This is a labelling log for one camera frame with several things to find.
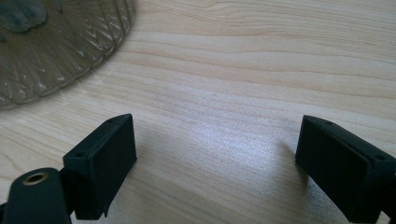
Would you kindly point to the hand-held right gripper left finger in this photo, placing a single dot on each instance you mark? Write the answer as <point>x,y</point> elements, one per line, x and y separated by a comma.
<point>106,168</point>

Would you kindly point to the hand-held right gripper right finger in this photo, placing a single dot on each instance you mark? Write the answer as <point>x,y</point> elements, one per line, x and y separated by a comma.
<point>339,168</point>

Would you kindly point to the translucent brown ribbed trash bin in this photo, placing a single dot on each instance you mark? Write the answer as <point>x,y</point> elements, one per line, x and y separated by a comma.
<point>62,53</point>

